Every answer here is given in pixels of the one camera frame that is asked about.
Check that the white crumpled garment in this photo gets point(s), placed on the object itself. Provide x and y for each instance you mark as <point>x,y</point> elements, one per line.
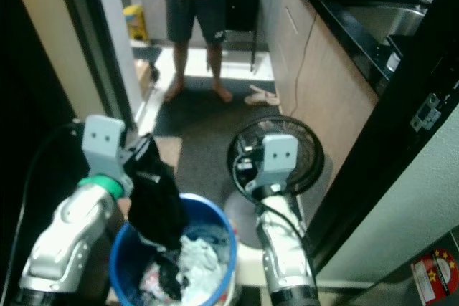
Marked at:
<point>197,266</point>

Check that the steel kitchen sink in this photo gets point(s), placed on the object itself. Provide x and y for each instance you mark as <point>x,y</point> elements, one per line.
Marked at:
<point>384,23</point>

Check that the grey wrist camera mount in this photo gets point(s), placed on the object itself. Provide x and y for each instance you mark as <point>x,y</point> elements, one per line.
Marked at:
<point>104,145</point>
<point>280,159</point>

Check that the black floor fan white base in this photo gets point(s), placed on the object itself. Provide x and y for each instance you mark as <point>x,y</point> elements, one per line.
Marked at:
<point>312,152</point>

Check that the blue plastic laundry bucket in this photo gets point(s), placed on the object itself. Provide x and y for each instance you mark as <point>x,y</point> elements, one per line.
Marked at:
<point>219,234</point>

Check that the beige slippers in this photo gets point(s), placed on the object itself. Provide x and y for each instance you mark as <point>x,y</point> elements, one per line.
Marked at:
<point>262,96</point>

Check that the red and yellow sticker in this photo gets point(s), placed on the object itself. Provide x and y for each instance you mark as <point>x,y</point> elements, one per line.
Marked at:
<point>437,277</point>

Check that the black and white printed garment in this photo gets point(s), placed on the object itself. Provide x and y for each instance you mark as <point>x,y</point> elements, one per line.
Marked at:
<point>163,281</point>

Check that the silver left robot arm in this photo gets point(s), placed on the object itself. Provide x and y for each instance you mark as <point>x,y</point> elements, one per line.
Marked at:
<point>68,238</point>

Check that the black chair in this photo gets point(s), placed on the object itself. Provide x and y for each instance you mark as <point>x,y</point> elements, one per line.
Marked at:
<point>242,8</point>

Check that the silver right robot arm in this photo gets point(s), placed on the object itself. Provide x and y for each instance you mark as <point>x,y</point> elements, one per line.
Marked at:
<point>283,252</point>

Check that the brown cardboard box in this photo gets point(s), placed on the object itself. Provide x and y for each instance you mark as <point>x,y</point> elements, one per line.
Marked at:
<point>144,77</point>

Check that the metal door hinge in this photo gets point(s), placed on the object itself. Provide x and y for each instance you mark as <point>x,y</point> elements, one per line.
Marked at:
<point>427,112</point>

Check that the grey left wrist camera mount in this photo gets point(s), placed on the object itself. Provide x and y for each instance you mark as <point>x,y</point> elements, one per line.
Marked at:
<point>104,145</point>

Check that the small silver can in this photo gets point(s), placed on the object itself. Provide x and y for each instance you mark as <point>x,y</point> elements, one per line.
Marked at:
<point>393,62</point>

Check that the person in red shirt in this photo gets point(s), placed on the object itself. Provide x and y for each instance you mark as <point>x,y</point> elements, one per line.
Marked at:
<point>193,5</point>

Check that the beige kitchen cabinet black counter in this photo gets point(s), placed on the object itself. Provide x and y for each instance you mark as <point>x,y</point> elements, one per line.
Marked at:
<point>330,84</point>

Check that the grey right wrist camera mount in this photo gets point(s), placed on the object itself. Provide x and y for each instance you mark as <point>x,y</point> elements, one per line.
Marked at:
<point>280,159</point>

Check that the yellow container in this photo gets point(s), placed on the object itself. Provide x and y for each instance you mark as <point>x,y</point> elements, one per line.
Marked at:
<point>135,23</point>

